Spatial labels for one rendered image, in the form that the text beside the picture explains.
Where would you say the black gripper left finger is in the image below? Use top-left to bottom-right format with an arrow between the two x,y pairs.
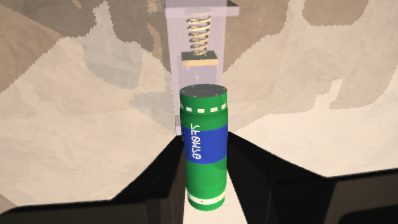
0,135 -> 187,224

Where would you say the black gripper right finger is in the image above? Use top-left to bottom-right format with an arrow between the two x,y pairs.
227,131 -> 398,224

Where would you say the green and blue battery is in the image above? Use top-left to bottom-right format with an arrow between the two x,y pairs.
179,84 -> 228,212

